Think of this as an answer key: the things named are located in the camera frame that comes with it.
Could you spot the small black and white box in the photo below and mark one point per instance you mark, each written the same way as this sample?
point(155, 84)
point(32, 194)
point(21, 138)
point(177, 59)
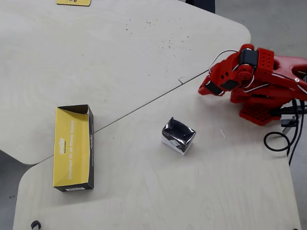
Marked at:
point(178, 131)

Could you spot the yellow card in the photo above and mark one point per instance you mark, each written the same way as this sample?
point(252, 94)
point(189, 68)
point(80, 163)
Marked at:
point(74, 2)

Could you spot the red robot arm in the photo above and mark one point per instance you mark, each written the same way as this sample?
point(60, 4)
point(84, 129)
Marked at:
point(283, 69)

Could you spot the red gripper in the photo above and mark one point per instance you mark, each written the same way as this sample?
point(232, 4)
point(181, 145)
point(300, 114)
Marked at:
point(208, 88)

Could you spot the black table clamp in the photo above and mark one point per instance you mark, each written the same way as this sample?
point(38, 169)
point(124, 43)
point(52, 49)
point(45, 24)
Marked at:
point(289, 122)

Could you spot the red perforated robot base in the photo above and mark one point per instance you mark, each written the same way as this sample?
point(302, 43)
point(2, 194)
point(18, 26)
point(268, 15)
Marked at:
point(259, 112)

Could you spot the yellow and black open box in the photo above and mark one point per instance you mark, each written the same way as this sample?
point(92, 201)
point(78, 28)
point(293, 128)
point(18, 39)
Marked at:
point(69, 143)

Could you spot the small black clip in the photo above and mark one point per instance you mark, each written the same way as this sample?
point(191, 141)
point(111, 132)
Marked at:
point(35, 224)

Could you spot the dark furniture piece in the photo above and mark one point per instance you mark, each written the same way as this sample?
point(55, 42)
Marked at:
point(201, 3)

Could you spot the tiny white scrap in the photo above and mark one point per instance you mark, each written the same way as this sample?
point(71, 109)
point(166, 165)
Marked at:
point(223, 133)

